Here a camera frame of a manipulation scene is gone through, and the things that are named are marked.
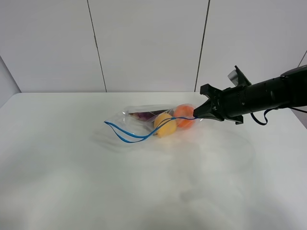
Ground yellow fruit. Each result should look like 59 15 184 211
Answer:
153 113 177 138

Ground clear zip bag blue seal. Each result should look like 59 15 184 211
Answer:
104 104 202 143

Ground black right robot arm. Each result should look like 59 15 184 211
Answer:
193 66 307 125

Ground orange fruit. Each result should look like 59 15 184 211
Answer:
173 104 195 129

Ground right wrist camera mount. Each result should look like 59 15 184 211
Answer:
227 65 251 87

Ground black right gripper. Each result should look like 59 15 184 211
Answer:
193 84 247 124

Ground blue cable on right arm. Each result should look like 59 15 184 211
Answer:
250 107 280 125

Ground purple eggplant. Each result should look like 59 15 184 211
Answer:
129 110 167 121

